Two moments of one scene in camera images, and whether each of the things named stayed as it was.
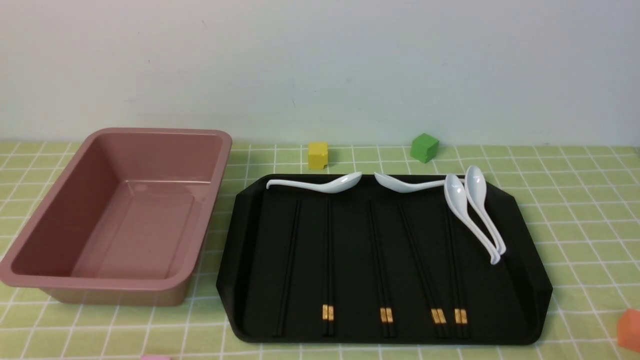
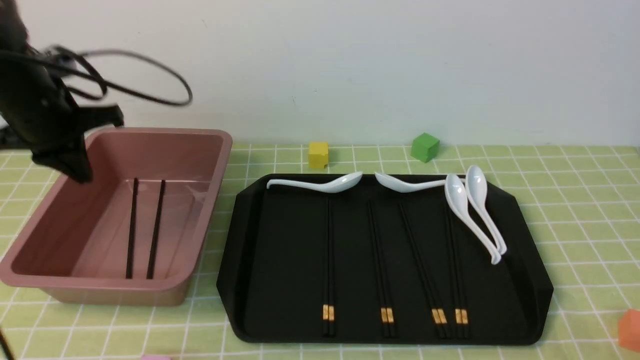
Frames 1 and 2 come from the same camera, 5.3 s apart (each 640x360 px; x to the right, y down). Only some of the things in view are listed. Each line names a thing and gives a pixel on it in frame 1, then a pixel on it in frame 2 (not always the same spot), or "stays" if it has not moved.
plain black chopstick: [286, 277] → [132, 219]
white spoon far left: [340, 185] stays
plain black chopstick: [289, 268] → [154, 237]
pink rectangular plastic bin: [122, 222] stays
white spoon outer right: [476, 187] stays
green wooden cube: [424, 148] stays
